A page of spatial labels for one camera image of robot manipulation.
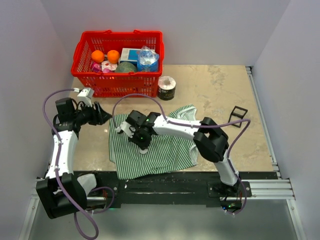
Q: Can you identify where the right orange fruit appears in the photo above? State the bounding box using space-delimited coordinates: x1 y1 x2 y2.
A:
107 50 121 64

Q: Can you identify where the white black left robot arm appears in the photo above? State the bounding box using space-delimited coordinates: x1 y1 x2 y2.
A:
36 97 112 219

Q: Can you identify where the left orange fruit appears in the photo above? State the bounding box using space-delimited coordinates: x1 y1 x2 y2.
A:
91 50 105 64

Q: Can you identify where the white blue carton box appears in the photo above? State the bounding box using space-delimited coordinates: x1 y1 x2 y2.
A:
118 48 141 66

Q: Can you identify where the blue wrapped tissue pack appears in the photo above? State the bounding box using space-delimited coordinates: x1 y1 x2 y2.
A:
137 46 160 72

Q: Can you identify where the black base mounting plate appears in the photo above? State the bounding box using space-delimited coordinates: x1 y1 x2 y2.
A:
37 170 281 210

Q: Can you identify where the green melon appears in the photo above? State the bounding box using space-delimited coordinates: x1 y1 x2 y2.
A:
114 61 138 73

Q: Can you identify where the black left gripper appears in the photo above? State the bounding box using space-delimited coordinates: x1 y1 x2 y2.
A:
73 101 112 126

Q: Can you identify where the green white striped garment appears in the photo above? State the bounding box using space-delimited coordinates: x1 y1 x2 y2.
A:
109 114 198 180

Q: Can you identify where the black wrapped toilet roll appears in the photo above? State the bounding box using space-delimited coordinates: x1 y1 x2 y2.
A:
157 76 176 101

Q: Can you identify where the pink white snack packet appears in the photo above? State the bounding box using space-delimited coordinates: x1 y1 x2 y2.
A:
91 60 118 74

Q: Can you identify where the orange fruit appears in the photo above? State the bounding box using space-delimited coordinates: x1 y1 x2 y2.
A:
91 50 105 64
107 50 121 64

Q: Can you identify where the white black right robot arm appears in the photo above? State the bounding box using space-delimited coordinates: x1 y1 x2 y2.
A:
118 110 241 197

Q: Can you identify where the red plastic shopping basket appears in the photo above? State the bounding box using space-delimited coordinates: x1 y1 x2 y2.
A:
70 30 165 98

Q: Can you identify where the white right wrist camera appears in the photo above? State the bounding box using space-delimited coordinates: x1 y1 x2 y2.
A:
115 121 136 138

